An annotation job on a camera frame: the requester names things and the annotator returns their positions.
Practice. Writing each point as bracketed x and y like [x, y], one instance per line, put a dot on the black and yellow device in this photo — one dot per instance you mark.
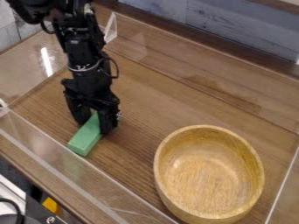
[18, 209]

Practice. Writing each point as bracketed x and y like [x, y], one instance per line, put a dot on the clear acrylic tray wall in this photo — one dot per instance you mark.
[175, 83]

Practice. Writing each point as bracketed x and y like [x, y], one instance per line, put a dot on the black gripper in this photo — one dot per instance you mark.
[87, 92]

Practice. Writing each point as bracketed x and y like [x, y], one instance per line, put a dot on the green rectangular block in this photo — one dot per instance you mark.
[85, 137]

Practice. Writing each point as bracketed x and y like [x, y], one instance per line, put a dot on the brown wooden bowl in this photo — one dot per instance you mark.
[208, 175]

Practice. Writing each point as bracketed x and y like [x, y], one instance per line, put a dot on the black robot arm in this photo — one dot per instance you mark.
[71, 21]

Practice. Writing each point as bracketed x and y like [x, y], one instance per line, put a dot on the clear acrylic corner bracket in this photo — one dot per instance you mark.
[111, 28]

